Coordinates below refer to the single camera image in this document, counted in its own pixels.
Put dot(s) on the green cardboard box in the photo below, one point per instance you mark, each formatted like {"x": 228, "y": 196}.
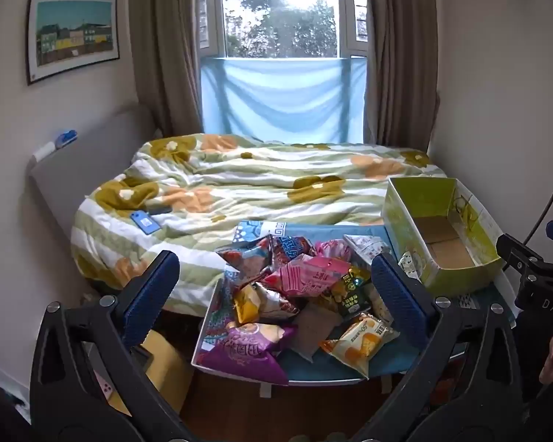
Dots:
{"x": 405, "y": 207}

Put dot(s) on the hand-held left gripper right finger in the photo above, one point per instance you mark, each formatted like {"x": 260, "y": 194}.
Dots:
{"x": 396, "y": 294}

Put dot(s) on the blue patterned folding table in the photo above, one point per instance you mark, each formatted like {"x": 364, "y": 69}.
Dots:
{"x": 304, "y": 370}

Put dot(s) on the brown frosted snack packet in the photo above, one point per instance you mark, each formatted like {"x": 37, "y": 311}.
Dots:
{"x": 311, "y": 331}

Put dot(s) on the person's right hand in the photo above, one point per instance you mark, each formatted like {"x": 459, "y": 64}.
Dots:
{"x": 552, "y": 357}

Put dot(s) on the purple snack bag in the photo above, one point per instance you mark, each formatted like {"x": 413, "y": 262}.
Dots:
{"x": 244, "y": 354}

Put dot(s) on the crinkled pink snack packet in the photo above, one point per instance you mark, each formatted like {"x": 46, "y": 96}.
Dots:
{"x": 334, "y": 248}

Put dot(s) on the framed wall picture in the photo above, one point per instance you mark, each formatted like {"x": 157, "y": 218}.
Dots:
{"x": 73, "y": 37}

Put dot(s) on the floral striped blanket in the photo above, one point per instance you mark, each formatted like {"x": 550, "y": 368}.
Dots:
{"x": 258, "y": 179}

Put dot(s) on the yellow cardboard box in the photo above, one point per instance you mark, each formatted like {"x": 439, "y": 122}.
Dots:
{"x": 166, "y": 363}

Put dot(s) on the white printed snack packet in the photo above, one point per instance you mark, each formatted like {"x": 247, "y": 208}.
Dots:
{"x": 364, "y": 245}

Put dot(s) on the silver and red snack packet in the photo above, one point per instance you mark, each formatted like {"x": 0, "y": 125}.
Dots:
{"x": 281, "y": 304}

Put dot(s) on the light blue cloth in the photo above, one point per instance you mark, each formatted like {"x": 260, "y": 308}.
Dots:
{"x": 281, "y": 101}

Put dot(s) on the blue phone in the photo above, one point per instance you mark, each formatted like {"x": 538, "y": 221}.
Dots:
{"x": 144, "y": 222}

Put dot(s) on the brown curtain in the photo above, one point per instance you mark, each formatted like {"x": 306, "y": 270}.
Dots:
{"x": 166, "y": 46}
{"x": 398, "y": 55}

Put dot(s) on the grey bed headboard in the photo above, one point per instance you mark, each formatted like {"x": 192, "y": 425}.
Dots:
{"x": 96, "y": 156}

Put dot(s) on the small black device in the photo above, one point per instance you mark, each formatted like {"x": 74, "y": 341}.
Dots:
{"x": 159, "y": 211}

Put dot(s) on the orange snack packet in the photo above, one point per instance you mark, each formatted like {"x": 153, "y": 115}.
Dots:
{"x": 355, "y": 343}

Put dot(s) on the blue and white plastic item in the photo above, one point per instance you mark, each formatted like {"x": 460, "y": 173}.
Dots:
{"x": 65, "y": 138}

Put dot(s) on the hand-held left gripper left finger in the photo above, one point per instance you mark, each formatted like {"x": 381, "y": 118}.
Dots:
{"x": 151, "y": 297}

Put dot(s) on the window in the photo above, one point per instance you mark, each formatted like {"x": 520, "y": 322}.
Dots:
{"x": 281, "y": 14}

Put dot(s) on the dark green snack packet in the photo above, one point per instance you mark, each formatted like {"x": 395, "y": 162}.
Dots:
{"x": 352, "y": 294}

